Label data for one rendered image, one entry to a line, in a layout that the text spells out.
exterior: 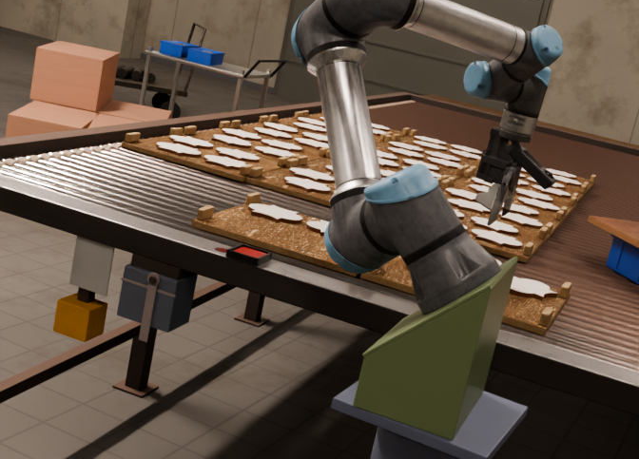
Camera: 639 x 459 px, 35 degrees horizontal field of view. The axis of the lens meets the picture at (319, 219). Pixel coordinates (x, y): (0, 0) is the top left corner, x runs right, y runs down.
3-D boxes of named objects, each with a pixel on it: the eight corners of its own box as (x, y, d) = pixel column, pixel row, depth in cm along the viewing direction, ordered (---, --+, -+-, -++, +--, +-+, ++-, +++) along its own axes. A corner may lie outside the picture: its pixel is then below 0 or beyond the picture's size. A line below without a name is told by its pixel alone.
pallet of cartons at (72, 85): (48, 151, 696) (64, 38, 678) (197, 185, 689) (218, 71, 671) (-48, 187, 560) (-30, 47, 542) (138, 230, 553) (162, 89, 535)
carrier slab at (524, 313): (544, 335, 206) (546, 328, 206) (359, 277, 219) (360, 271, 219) (569, 298, 238) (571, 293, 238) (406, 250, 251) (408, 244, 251)
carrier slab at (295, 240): (355, 277, 219) (357, 270, 219) (190, 226, 232) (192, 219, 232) (400, 249, 252) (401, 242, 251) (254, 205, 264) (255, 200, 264)
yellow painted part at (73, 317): (85, 343, 231) (100, 245, 225) (51, 331, 233) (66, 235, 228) (104, 334, 238) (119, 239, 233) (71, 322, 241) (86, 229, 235)
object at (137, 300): (163, 350, 222) (177, 272, 218) (109, 331, 226) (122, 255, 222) (187, 336, 232) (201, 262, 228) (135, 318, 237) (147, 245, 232)
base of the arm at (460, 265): (487, 282, 158) (455, 228, 159) (411, 323, 165) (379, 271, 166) (511, 260, 172) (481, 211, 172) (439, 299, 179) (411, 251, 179)
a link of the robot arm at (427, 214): (430, 242, 161) (387, 170, 162) (383, 269, 171) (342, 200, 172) (475, 215, 168) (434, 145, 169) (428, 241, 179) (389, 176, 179)
